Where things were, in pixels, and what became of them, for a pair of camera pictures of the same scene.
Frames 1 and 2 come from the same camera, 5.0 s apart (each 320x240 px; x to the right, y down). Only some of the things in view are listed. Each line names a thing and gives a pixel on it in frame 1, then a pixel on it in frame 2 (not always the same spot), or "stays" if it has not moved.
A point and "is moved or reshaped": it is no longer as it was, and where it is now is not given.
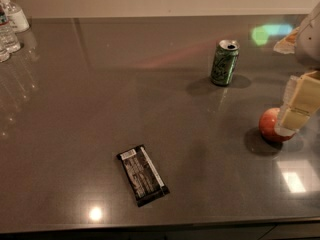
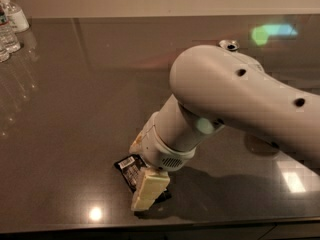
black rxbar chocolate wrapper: [142, 176] is moved or reshaped
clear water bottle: [8, 39] stays
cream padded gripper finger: [301, 101] -> [154, 182]
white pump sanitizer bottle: [16, 16] stays
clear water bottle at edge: [4, 52] stays
